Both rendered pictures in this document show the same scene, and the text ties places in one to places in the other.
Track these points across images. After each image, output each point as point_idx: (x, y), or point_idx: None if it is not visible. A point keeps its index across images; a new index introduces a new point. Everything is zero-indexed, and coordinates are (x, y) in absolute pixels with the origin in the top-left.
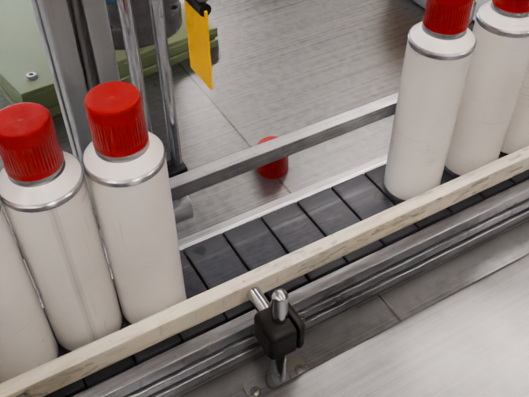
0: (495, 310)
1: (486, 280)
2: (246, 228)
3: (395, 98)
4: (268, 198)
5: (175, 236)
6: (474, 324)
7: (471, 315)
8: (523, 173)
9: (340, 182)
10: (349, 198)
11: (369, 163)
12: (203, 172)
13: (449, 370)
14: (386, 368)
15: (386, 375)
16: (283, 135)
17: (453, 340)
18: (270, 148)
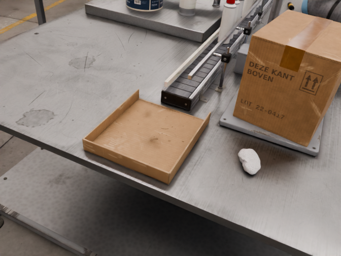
0: (205, 24)
1: (209, 26)
2: (246, 24)
3: (242, 17)
4: None
5: (244, 1)
6: (206, 23)
7: (207, 23)
8: (216, 38)
9: (242, 32)
10: (238, 30)
11: (242, 35)
12: (252, 6)
13: (205, 19)
14: (212, 18)
15: (212, 18)
16: (250, 10)
17: (207, 21)
18: (249, 9)
